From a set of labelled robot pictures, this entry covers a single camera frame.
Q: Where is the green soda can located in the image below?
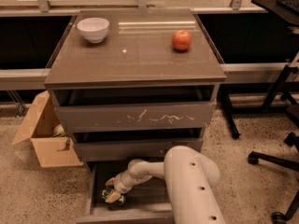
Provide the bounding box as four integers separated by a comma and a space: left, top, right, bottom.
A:
102, 186, 126, 206

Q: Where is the top grey drawer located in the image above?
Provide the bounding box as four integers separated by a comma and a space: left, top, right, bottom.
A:
53, 87, 217, 133

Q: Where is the middle grey drawer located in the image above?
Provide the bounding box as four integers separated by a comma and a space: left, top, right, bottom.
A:
74, 128, 203, 161

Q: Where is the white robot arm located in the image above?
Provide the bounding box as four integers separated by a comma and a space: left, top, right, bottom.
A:
102, 146, 226, 224

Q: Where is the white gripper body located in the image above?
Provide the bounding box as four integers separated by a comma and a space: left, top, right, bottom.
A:
113, 172, 134, 194

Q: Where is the grey drawer cabinet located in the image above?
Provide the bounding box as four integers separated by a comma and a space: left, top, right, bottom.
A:
44, 8, 227, 170

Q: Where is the open cardboard box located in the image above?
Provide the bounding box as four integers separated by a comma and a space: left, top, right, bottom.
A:
12, 91, 83, 168

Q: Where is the bottom grey open drawer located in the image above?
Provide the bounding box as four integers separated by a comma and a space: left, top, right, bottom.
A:
77, 161, 175, 224

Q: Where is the white item in box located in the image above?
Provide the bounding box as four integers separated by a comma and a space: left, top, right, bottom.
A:
52, 124, 65, 137

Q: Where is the red apple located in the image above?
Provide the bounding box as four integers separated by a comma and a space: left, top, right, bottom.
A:
172, 29, 192, 51

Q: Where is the black office chair base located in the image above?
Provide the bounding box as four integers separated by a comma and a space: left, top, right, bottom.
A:
248, 132, 299, 224

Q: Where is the white ceramic bowl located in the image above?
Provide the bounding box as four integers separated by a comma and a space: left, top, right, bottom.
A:
77, 18, 109, 43

